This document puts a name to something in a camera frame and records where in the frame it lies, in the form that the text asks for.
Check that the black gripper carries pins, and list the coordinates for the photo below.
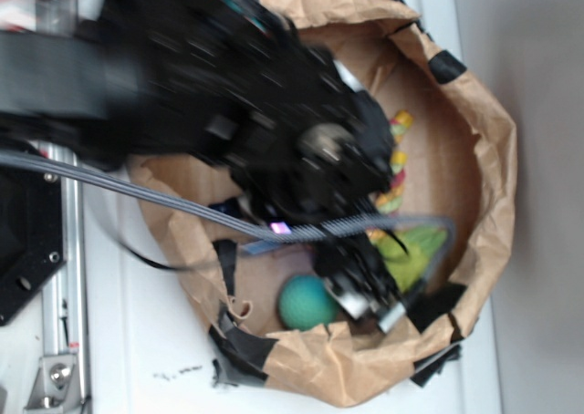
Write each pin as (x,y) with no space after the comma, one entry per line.
(309,152)

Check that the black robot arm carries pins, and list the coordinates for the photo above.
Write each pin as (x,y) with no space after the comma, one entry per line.
(130,82)

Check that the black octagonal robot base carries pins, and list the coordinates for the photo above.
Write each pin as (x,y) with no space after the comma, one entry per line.
(32,242)

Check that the green dimpled rubber ball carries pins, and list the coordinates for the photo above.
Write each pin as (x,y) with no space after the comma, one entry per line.
(304,302)

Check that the green plush toy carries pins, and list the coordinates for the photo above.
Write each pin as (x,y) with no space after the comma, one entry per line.
(408,257)

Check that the brown paper bag bin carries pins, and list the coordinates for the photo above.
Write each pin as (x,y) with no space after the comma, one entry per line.
(461,164)

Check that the navy blue rope toy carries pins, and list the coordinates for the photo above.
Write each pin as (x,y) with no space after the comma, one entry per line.
(230,207)

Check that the aluminium extrusion rail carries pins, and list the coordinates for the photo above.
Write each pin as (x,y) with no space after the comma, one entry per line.
(64,296)

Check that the metal corner bracket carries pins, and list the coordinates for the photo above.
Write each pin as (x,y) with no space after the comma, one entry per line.
(52,391)

